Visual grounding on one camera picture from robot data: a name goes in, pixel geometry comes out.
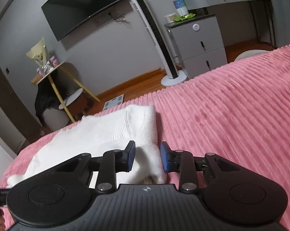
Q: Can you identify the dark brown door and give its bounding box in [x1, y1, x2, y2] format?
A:
[0, 48, 42, 147]

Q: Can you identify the white tower fan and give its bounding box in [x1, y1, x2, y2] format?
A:
[125, 0, 187, 86]

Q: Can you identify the black wall television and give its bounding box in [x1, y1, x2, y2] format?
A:
[41, 0, 129, 41]

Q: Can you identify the white knitted sweater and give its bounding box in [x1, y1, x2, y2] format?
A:
[7, 105, 168, 188]

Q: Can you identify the blue white canister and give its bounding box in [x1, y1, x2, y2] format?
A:
[173, 0, 189, 17]

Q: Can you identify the cream wrapped bouquet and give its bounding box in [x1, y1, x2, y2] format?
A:
[26, 37, 54, 74]

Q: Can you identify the white bathroom scale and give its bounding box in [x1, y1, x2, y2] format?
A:
[104, 95, 124, 111]

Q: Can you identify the white bin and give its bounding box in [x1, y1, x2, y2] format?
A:
[43, 107, 70, 132]

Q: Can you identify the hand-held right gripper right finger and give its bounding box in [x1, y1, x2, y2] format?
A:
[160, 141, 237, 194]

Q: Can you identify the green wrapper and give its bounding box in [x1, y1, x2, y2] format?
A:
[174, 13, 196, 22]

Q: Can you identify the wooden side table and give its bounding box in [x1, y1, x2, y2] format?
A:
[31, 61, 101, 123]

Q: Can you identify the pink ribbed blanket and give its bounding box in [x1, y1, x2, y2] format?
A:
[0, 40, 290, 231]

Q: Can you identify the dark cable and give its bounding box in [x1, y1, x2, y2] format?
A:
[111, 13, 126, 23]

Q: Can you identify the wall socket strip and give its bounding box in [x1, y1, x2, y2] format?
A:
[93, 11, 119, 26]

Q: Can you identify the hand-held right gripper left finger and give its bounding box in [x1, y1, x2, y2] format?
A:
[54, 141, 136, 195]

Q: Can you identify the grey drawer cabinet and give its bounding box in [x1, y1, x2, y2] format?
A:
[164, 14, 228, 79]

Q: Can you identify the black hanging garment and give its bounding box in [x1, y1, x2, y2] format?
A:
[34, 73, 71, 126]

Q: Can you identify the grey curtain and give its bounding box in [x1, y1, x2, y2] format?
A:
[265, 0, 290, 49]

